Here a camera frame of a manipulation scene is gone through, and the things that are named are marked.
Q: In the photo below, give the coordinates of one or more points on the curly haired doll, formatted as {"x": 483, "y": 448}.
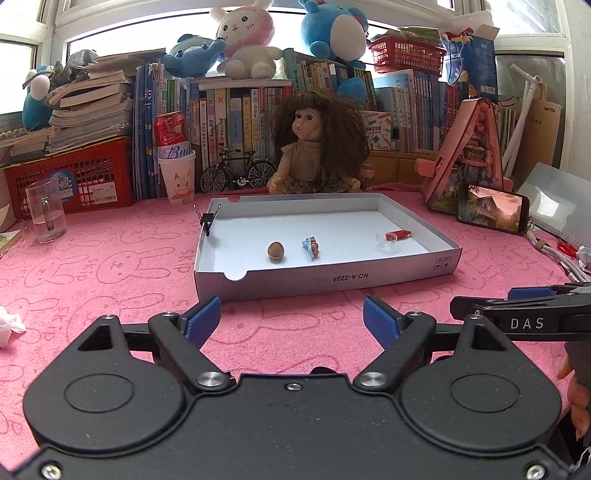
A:
{"x": 314, "y": 138}

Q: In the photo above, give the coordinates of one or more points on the grey plastic folder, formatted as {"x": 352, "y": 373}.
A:
{"x": 558, "y": 198}

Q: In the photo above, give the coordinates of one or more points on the pink triangular dollhouse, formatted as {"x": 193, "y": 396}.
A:
{"x": 475, "y": 147}

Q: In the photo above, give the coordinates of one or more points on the large brown acorn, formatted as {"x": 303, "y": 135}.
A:
{"x": 276, "y": 251}

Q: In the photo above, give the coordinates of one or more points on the red capsule with clear cap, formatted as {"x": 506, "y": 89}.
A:
{"x": 400, "y": 234}

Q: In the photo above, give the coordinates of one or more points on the blue hair clip with figure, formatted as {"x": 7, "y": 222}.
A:
{"x": 310, "y": 247}

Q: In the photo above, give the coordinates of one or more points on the small black binder clip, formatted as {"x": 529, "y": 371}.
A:
{"x": 207, "y": 221}

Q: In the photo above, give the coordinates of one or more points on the black smartphone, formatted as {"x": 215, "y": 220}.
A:
{"x": 491, "y": 208}

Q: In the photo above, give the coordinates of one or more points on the brown cardboard board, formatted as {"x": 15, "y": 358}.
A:
{"x": 545, "y": 138}

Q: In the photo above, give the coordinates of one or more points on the red beer can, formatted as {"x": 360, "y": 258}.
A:
{"x": 171, "y": 134}

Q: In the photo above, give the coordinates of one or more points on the large red plastic basket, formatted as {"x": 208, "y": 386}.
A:
{"x": 106, "y": 170}

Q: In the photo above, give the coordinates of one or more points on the large blue bear plush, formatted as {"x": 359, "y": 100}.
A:
{"x": 332, "y": 32}

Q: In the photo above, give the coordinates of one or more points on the white cardboard box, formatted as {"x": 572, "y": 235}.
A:
{"x": 341, "y": 230}

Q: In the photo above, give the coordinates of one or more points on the crumpled white paper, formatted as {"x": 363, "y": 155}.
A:
{"x": 584, "y": 258}

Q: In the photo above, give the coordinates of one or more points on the blue and white plush toy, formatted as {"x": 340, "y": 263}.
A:
{"x": 36, "y": 101}

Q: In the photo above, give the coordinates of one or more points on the blue whale plush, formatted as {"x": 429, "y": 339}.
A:
{"x": 189, "y": 57}

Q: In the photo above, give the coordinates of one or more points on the row of upright books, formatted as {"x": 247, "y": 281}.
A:
{"x": 231, "y": 120}

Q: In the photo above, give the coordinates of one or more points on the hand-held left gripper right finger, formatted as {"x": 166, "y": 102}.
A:
{"x": 381, "y": 321}

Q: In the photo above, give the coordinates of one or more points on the small red plastic basket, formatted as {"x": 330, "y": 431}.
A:
{"x": 406, "y": 55}

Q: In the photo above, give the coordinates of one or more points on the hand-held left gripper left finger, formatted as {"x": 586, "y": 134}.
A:
{"x": 203, "y": 321}

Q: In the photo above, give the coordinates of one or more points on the colourful stationery box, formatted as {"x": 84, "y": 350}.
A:
{"x": 379, "y": 131}

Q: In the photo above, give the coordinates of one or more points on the clear glass mug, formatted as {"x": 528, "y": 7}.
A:
{"x": 46, "y": 221}

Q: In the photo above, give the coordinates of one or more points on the miniature black bicycle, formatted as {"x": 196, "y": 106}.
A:
{"x": 261, "y": 174}

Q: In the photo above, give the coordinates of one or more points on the pink bunny plush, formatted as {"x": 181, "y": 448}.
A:
{"x": 244, "y": 41}

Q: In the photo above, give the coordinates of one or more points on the white plastic pipe stand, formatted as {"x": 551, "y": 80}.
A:
{"x": 519, "y": 134}

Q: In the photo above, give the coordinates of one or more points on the stack of tape rolls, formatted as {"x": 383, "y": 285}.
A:
{"x": 367, "y": 175}

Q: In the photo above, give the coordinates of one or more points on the pink rabbit print tablecloth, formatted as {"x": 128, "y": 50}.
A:
{"x": 115, "y": 277}

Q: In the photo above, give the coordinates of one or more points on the brown paper notebook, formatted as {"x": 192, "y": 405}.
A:
{"x": 7, "y": 242}

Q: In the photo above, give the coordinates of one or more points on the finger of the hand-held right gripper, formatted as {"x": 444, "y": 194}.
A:
{"x": 531, "y": 292}
{"x": 466, "y": 305}

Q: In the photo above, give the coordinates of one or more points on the grey plush toy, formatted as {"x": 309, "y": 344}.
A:
{"x": 76, "y": 64}

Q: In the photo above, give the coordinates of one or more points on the wooden drawer box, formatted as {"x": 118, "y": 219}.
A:
{"x": 401, "y": 168}

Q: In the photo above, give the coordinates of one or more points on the person's right hand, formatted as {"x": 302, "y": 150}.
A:
{"x": 581, "y": 401}

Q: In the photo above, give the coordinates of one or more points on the stack of books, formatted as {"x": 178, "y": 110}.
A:
{"x": 92, "y": 110}

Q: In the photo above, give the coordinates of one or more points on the crumpled white tissue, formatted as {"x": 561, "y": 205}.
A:
{"x": 9, "y": 325}

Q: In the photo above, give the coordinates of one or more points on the white cat print paper cup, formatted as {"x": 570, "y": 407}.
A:
{"x": 178, "y": 180}

